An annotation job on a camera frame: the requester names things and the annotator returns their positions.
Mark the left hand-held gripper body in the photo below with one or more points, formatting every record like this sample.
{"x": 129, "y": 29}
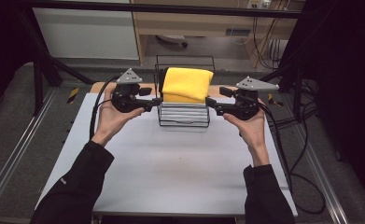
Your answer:
{"x": 127, "y": 93}

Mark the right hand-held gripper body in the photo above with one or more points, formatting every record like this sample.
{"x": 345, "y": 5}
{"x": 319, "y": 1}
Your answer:
{"x": 247, "y": 99}

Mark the person's left hand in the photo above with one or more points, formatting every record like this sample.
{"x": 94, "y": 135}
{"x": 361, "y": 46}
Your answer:
{"x": 113, "y": 118}

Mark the person's right hand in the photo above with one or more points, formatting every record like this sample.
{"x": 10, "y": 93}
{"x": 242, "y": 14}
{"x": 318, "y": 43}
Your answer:
{"x": 253, "y": 130}

